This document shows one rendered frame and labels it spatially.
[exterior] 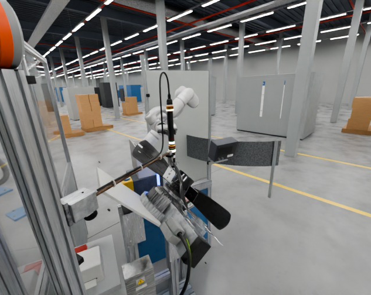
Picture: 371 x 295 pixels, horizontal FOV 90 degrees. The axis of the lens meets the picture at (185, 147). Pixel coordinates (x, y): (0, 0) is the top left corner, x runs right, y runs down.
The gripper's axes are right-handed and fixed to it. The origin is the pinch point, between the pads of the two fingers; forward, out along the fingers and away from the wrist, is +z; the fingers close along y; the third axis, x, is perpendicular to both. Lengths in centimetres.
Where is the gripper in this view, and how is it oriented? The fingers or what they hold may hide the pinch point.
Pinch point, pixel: (170, 132)
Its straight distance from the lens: 113.2
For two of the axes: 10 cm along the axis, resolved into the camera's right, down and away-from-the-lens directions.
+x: -0.4, -9.5, -3.1
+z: 4.6, 2.6, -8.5
